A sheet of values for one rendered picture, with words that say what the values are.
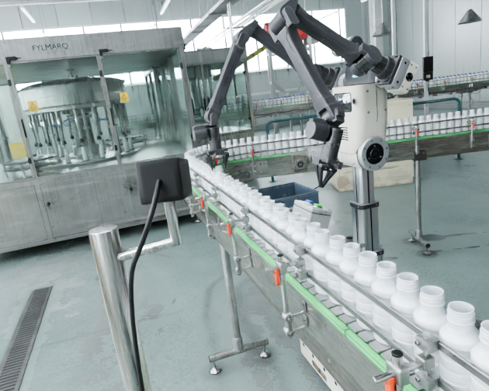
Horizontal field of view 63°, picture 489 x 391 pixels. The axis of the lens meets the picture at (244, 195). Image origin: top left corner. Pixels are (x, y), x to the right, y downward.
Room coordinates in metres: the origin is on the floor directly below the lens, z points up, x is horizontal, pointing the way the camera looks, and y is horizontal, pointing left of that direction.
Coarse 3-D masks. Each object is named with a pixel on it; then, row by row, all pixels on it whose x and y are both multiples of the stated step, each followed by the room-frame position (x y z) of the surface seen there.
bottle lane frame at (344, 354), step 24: (192, 192) 2.42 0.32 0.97; (216, 216) 1.87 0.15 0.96; (240, 240) 1.50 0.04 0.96; (264, 264) 1.24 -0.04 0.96; (264, 288) 1.27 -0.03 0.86; (288, 288) 1.06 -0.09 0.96; (312, 312) 0.92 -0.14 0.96; (312, 336) 0.93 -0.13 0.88; (336, 336) 0.80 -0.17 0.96; (336, 360) 0.81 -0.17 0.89; (360, 360) 0.71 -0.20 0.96; (384, 360) 0.66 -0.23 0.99; (360, 384) 0.72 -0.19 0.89; (384, 384) 0.64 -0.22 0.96; (408, 384) 0.59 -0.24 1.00
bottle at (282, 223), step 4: (280, 208) 1.18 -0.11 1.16; (284, 208) 1.18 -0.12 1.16; (288, 208) 1.17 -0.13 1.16; (280, 212) 1.15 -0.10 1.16; (284, 212) 1.15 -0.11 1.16; (288, 212) 1.15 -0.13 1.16; (280, 216) 1.15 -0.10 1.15; (284, 216) 1.15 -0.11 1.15; (280, 220) 1.16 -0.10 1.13; (284, 220) 1.15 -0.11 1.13; (276, 224) 1.16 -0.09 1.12; (280, 224) 1.15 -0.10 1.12; (284, 224) 1.14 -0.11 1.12; (288, 224) 1.14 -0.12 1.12; (280, 228) 1.14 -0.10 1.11; (284, 228) 1.14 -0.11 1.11; (284, 232) 1.14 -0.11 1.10; (276, 236) 1.17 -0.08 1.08; (280, 236) 1.14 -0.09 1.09; (280, 240) 1.15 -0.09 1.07; (284, 240) 1.14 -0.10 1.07; (280, 244) 1.15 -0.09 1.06; (284, 244) 1.14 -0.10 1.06; (280, 248) 1.15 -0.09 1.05; (284, 248) 1.14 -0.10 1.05; (284, 252) 1.14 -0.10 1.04; (284, 260) 1.14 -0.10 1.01
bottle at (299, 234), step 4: (296, 220) 1.05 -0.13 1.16; (300, 220) 1.07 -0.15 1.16; (304, 220) 1.04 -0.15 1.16; (296, 224) 1.04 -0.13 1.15; (300, 224) 1.04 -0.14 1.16; (304, 224) 1.04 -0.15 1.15; (296, 228) 1.05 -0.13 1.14; (300, 228) 1.03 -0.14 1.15; (304, 228) 1.04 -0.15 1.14; (296, 232) 1.05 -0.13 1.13; (300, 232) 1.04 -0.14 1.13; (304, 232) 1.03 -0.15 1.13; (292, 236) 1.05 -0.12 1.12; (296, 236) 1.04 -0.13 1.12; (300, 236) 1.03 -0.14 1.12; (304, 236) 1.03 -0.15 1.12; (296, 240) 1.03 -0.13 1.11; (300, 240) 1.03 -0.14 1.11; (296, 256) 1.04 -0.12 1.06; (304, 256) 1.03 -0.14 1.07; (296, 268) 1.04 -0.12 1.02
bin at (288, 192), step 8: (288, 184) 2.43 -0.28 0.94; (296, 184) 2.42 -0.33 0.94; (264, 192) 2.38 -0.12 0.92; (272, 192) 2.40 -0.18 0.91; (280, 192) 2.41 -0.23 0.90; (288, 192) 2.43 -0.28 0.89; (296, 192) 2.43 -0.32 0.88; (304, 192) 2.31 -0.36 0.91; (312, 192) 2.14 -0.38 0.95; (280, 200) 2.08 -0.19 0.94; (288, 200) 2.10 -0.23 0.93; (304, 200) 2.13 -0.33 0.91; (312, 200) 2.14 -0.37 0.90
